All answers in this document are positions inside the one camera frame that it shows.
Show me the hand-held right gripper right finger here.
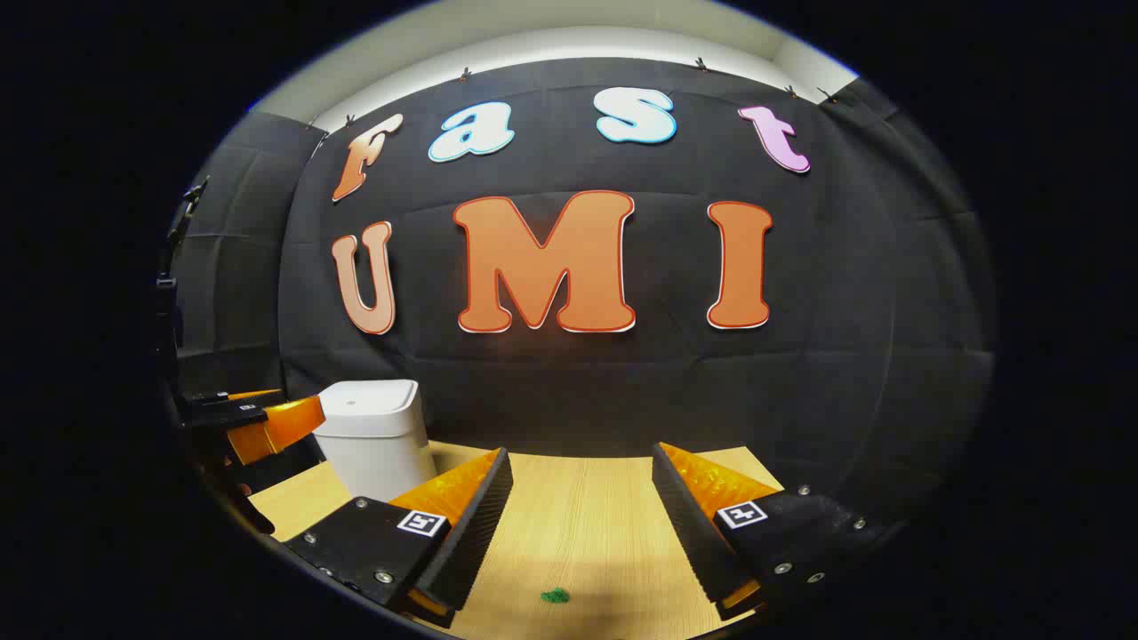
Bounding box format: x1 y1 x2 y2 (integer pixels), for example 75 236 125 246
652 442 881 621

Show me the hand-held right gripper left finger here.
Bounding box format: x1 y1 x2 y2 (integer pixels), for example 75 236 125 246
286 447 514 628

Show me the white desktop garbage bin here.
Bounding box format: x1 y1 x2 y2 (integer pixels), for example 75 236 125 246
311 380 438 503

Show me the wooden desktop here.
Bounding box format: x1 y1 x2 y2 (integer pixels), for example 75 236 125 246
247 440 788 640

